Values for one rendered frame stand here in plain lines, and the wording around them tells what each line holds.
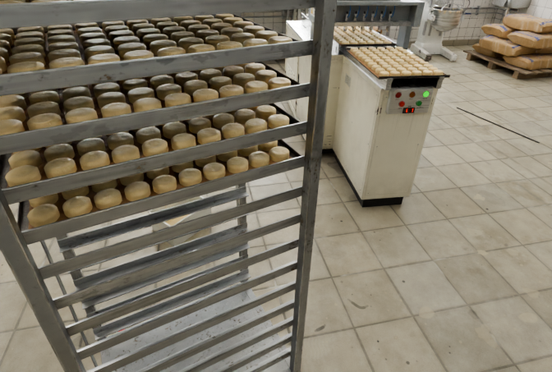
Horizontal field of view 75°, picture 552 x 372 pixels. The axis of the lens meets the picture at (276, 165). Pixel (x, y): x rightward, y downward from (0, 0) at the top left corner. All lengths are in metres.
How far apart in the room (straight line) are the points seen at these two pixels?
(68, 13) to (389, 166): 2.00
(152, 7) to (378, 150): 1.80
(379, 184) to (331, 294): 0.81
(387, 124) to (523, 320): 1.17
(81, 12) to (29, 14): 0.06
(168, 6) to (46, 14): 0.17
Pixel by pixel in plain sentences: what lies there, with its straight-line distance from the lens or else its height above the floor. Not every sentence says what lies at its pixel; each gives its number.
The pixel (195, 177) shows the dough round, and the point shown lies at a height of 1.06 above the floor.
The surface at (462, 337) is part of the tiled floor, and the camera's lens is 1.99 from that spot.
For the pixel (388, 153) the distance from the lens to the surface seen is 2.29.
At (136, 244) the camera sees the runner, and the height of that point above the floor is 0.96.
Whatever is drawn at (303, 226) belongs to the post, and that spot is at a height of 0.86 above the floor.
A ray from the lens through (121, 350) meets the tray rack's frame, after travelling 1.68.
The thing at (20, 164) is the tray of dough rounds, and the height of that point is 1.15.
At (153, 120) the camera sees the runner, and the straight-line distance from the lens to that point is 0.69.
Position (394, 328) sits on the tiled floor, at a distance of 1.91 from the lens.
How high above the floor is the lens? 1.50
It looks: 32 degrees down
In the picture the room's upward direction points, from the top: 1 degrees clockwise
